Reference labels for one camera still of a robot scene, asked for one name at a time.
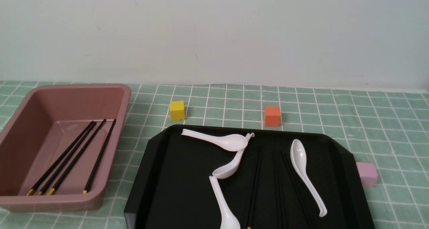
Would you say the black chopstick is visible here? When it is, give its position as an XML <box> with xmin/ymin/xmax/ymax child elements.
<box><xmin>83</xmin><ymin>119</ymin><xmax>117</xmax><ymax>194</ymax></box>
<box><xmin>280</xmin><ymin>151</ymin><xmax>317</xmax><ymax>229</ymax></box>
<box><xmin>37</xmin><ymin>122</ymin><xmax>97</xmax><ymax>195</ymax></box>
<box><xmin>26</xmin><ymin>121</ymin><xmax>95</xmax><ymax>196</ymax></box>
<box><xmin>245</xmin><ymin>146</ymin><xmax>262</xmax><ymax>229</ymax></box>
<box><xmin>47</xmin><ymin>119</ymin><xmax>106</xmax><ymax>195</ymax></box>

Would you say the yellow cube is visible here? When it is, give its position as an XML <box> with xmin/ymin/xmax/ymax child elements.
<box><xmin>170</xmin><ymin>100</ymin><xmax>186</xmax><ymax>121</ymax></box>

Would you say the white spoon top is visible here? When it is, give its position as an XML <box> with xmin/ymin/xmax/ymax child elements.
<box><xmin>181</xmin><ymin>129</ymin><xmax>255</xmax><ymax>152</ymax></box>

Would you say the white spoon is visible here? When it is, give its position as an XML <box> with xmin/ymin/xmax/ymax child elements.
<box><xmin>212</xmin><ymin>145</ymin><xmax>247</xmax><ymax>179</ymax></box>
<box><xmin>209</xmin><ymin>176</ymin><xmax>241</xmax><ymax>229</ymax></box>
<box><xmin>181</xmin><ymin>129</ymin><xmax>255</xmax><ymax>152</ymax></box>
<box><xmin>290</xmin><ymin>139</ymin><xmax>327</xmax><ymax>217</ymax></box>

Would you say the orange cube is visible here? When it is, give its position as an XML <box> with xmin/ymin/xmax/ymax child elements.
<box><xmin>264</xmin><ymin>106</ymin><xmax>282</xmax><ymax>127</ymax></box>

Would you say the white spoon middle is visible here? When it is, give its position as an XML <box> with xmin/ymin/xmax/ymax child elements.
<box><xmin>212</xmin><ymin>145</ymin><xmax>247</xmax><ymax>179</ymax></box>

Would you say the black plastic tray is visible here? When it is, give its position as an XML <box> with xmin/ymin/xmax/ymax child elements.
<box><xmin>124</xmin><ymin>125</ymin><xmax>375</xmax><ymax>229</ymax></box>

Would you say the white spoon right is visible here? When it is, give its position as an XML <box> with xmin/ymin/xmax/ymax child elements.
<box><xmin>290</xmin><ymin>139</ymin><xmax>327</xmax><ymax>217</ymax></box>

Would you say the white spoon bottom left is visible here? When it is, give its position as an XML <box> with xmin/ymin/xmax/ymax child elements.
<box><xmin>209</xmin><ymin>176</ymin><xmax>241</xmax><ymax>229</ymax></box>

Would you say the black chopstick in bin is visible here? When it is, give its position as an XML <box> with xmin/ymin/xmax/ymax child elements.
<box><xmin>26</xmin><ymin>121</ymin><xmax>95</xmax><ymax>196</ymax></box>
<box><xmin>37</xmin><ymin>122</ymin><xmax>97</xmax><ymax>195</ymax></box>
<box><xmin>83</xmin><ymin>119</ymin><xmax>117</xmax><ymax>194</ymax></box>
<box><xmin>47</xmin><ymin>119</ymin><xmax>106</xmax><ymax>195</ymax></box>

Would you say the pink plastic bin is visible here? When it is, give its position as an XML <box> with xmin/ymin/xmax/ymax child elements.
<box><xmin>0</xmin><ymin>83</ymin><xmax>131</xmax><ymax>213</ymax></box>

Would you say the pink cube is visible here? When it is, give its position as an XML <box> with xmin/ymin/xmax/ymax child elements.
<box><xmin>356</xmin><ymin>162</ymin><xmax>378</xmax><ymax>187</ymax></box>

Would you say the green checkered tablecloth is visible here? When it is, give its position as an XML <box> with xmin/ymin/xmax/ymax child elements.
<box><xmin>0</xmin><ymin>83</ymin><xmax>429</xmax><ymax>229</ymax></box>

